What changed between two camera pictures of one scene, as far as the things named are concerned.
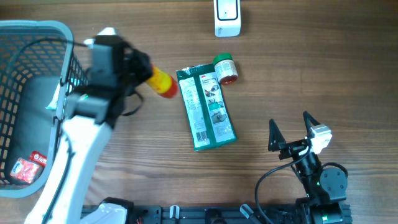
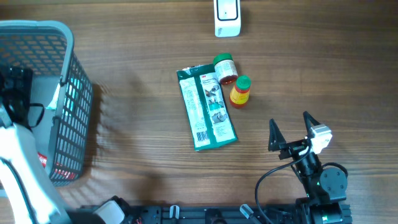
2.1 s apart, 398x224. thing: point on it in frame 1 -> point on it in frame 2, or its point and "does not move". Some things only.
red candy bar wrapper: x=38 y=158 does not move
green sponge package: x=208 y=113 does not move
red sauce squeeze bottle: x=162 y=83 -> x=239 y=94
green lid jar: x=225 y=68 does not move
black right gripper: x=276 y=140 does not move
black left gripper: x=135 y=58 -> x=25 y=83
